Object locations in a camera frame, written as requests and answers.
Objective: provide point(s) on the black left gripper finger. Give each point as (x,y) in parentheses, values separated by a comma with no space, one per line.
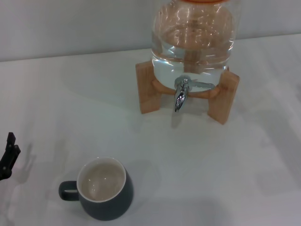
(9,157)

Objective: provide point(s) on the black ceramic cup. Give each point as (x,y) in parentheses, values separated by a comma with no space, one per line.
(113,207)

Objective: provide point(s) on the chrome faucet with lever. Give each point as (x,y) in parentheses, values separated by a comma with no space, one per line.
(179,99)

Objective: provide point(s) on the wooden jar stand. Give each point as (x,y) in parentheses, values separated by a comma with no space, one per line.
(148,89)

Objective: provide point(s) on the clear glass water jar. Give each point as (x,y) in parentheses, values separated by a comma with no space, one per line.
(192,47)

